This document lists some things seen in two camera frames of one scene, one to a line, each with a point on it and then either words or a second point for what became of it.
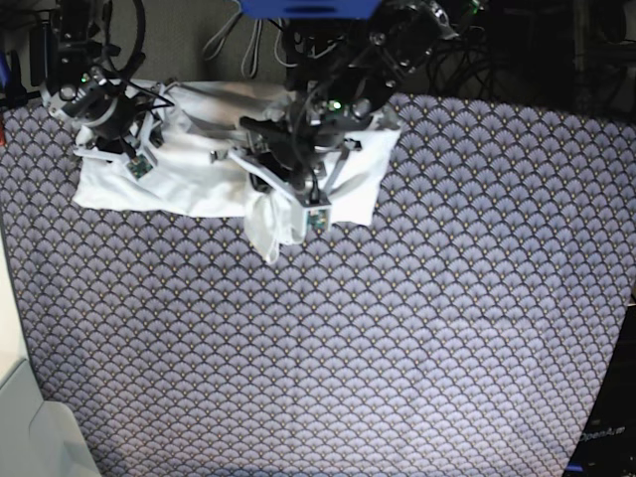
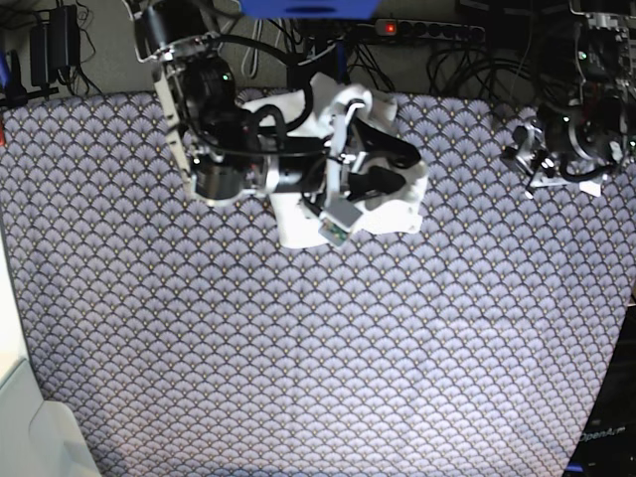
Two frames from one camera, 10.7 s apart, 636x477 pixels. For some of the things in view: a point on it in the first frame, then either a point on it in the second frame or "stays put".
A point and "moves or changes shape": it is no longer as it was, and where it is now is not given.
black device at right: (607, 443) stays put
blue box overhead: (310, 9) stays put
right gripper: (302, 162) -> (529, 150)
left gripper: (125, 130) -> (331, 176)
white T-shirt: (202, 123) moves or changes shape
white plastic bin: (39, 437) stays put
